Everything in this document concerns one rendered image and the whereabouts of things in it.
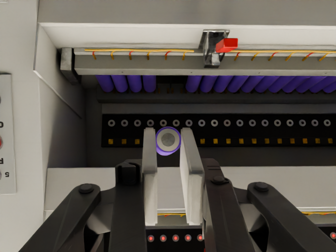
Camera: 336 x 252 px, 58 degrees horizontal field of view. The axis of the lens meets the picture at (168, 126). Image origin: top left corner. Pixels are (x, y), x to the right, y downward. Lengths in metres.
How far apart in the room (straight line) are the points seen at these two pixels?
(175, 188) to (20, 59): 0.21
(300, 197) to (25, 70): 0.32
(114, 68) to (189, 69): 0.09
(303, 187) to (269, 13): 0.19
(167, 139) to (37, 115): 0.17
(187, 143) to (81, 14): 0.20
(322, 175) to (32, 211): 0.31
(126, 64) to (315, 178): 0.25
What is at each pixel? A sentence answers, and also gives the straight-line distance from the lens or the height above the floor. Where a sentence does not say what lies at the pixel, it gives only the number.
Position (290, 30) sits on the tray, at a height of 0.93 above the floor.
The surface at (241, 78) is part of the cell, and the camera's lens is 0.41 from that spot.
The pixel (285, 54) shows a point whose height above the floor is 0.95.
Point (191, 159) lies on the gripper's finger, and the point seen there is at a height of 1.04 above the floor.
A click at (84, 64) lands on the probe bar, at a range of 0.37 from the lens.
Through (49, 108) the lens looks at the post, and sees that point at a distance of 0.36.
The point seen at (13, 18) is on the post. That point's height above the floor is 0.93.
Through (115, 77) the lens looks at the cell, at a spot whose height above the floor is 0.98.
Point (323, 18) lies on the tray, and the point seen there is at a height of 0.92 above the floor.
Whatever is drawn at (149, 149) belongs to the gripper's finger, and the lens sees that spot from 0.17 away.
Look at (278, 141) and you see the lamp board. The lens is 0.51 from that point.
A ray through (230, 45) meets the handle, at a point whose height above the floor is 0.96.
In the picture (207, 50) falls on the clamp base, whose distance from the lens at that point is 0.32.
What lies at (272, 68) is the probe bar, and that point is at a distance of 0.39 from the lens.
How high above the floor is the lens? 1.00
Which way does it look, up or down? 5 degrees up
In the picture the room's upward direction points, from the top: 180 degrees counter-clockwise
